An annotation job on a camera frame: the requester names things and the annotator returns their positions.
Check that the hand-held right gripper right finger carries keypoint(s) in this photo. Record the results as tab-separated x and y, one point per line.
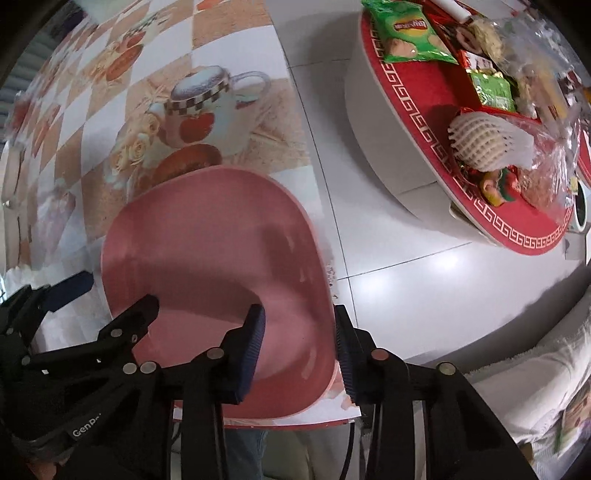
346	362

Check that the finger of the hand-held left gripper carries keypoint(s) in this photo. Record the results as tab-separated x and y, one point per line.
136	316
69	288

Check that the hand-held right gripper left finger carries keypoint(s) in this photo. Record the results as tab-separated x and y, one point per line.
251	357

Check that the pink plate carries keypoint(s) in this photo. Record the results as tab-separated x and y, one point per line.
207	249

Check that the person's jeans legs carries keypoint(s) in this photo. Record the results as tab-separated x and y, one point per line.
249	454

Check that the white cushion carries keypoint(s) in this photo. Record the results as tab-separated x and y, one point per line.
526	383

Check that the colourful candy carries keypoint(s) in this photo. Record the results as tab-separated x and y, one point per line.
497	185

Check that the colourful printed booklet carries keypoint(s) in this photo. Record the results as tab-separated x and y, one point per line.
577	415

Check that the white foam fruit net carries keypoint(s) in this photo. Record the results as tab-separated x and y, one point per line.
480	138

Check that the round table red patterned top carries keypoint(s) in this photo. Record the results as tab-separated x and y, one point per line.
415	92

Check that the white round container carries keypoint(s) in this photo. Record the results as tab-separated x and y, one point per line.
581	207

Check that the clear plastic bag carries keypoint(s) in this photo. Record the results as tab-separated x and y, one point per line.
549	152

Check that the green snack packet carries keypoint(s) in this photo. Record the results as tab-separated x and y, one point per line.
491	90

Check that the small red box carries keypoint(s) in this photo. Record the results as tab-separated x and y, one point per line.
475	61

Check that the green chip bag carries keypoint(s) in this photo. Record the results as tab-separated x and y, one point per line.
406	34

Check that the red black snack packet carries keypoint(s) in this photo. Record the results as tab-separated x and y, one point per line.
445	39

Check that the white cylinder roll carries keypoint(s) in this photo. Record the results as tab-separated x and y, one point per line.
455	8

